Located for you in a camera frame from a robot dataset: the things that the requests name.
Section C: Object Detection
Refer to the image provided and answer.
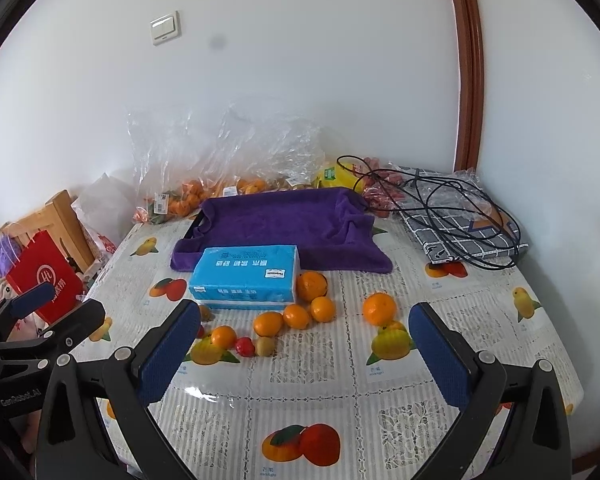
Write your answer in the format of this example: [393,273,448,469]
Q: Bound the brown fruit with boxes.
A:
[198,304,214,323]

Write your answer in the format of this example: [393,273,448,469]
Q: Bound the small red fruit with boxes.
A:
[235,337,256,358]

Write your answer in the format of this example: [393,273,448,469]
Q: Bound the small brown-green fruit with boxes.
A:
[254,337,276,356]

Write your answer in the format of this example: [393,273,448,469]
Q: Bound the small orange mandarin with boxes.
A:
[252,311,285,338]
[283,304,312,330]
[211,325,237,350]
[309,297,336,323]

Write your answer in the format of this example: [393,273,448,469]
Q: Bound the large orange mandarin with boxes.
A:
[362,292,398,327]

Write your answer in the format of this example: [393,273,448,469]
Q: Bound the bag of red fruits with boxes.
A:
[353,157,404,218]

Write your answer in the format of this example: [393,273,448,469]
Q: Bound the red paper bag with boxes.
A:
[6,231,83,325]

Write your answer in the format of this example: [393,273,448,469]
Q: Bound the wooden chair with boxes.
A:
[0,190,95,272]

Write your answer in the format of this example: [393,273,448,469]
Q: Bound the white plastic bag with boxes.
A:
[71,174,135,254]

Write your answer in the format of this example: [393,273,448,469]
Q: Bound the black tray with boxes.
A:
[184,209,206,238]

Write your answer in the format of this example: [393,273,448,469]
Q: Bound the blue tissue pack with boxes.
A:
[188,245,299,310]

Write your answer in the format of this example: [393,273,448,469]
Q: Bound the clear bag of mandarins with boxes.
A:
[126,107,213,224]

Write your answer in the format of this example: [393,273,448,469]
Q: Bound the grey checked fabric package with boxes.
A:
[396,167,529,270]

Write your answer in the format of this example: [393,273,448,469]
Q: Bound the clear bag of kumquats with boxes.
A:
[201,105,326,194]

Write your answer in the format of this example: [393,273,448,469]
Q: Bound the purple towel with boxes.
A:
[170,188,392,274]

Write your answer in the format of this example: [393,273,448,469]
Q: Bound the yellow snack bag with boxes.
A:
[314,158,365,194]

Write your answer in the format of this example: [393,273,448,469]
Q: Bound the black cable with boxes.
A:
[336,155,522,271]

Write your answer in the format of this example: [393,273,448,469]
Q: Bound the white light switch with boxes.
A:
[150,11,181,46]

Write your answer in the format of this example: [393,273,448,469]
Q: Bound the brown door frame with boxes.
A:
[452,0,486,171]

